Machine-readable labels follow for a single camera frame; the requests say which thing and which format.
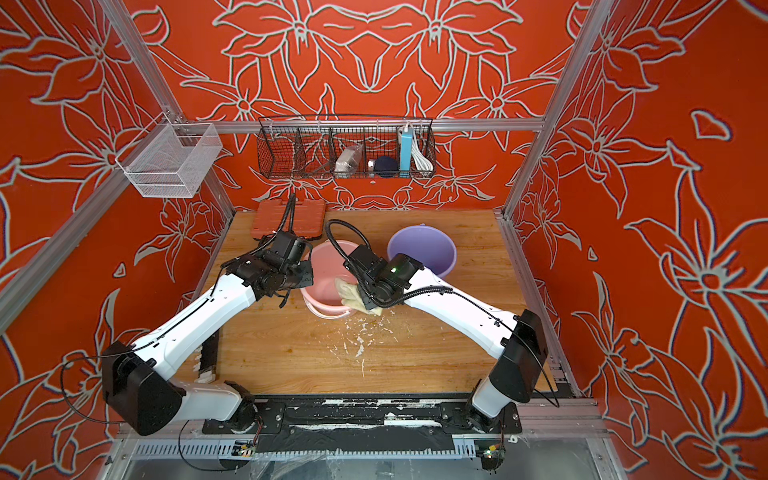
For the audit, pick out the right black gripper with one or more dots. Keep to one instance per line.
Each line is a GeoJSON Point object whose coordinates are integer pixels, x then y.
{"type": "Point", "coordinates": [368, 300]}

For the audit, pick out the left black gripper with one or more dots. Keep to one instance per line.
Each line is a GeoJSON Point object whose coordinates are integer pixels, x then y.
{"type": "Point", "coordinates": [308, 274]}

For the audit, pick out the yellow cloth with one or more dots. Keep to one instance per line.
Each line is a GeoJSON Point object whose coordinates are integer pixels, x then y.
{"type": "Point", "coordinates": [351, 298]}

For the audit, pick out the pink plastic bucket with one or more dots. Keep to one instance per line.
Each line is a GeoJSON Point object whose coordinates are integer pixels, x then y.
{"type": "Point", "coordinates": [322, 298]}

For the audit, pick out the purple plastic bucket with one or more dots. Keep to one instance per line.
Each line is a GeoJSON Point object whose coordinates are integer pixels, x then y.
{"type": "Point", "coordinates": [430, 246]}

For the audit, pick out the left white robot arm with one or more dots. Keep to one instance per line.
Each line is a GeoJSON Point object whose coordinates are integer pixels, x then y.
{"type": "Point", "coordinates": [137, 379]}

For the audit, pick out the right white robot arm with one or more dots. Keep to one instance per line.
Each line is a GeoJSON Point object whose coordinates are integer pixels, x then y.
{"type": "Point", "coordinates": [412, 274]}

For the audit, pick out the red plastic tool case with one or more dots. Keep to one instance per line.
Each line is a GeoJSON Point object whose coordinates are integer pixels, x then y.
{"type": "Point", "coordinates": [308, 221]}

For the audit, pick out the black white comb tool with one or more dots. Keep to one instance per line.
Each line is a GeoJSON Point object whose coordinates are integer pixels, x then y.
{"type": "Point", "coordinates": [206, 359]}

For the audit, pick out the dark blue round object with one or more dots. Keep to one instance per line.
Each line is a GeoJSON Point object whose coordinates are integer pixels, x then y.
{"type": "Point", "coordinates": [386, 167]}

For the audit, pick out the grey wrapped package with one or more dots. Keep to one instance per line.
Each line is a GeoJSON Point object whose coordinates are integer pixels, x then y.
{"type": "Point", "coordinates": [348, 161]}

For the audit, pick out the black wire wall basket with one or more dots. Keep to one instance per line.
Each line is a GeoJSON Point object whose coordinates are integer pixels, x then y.
{"type": "Point", "coordinates": [308, 147]}

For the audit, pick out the white mesh wall basket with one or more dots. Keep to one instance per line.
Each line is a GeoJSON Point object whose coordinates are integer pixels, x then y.
{"type": "Point", "coordinates": [172, 161]}

